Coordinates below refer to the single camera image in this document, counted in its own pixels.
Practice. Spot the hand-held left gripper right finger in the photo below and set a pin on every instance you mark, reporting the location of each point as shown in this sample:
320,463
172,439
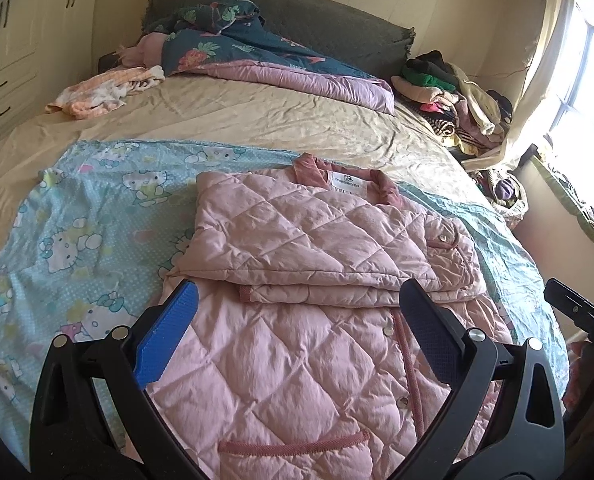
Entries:
429,340

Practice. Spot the white window bench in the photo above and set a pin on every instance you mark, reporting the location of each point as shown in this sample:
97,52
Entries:
547,240

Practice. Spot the dark blue floral quilt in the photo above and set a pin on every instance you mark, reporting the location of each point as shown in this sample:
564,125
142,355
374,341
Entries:
217,50

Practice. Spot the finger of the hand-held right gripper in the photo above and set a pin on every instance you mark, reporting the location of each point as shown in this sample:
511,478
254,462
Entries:
577,310

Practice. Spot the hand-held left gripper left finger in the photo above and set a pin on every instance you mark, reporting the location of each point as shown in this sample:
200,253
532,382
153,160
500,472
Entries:
167,340

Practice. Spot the orange and white small cloth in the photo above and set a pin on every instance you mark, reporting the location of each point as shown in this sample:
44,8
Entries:
102,90

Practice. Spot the green window seat cushion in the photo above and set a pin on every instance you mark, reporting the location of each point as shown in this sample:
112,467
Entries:
584,220

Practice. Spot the cream curtain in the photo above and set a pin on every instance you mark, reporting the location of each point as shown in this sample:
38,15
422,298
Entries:
547,60

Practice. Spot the pile of mixed clothes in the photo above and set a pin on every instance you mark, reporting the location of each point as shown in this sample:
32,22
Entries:
452,90

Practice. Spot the pink pillow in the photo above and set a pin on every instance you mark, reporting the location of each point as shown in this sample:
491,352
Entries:
147,50

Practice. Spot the bed with beige sheet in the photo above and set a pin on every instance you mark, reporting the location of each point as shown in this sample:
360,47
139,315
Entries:
277,120

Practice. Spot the pink quilted jacket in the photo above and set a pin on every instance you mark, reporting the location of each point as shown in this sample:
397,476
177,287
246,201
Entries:
302,240

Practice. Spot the light blue cat print sheet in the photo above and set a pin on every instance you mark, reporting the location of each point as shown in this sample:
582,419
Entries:
77,210

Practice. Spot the floral bag of clothes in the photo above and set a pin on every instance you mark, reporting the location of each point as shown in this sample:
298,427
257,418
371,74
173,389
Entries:
507,195

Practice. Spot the cream wardrobe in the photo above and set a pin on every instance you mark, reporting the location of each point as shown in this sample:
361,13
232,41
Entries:
7,60

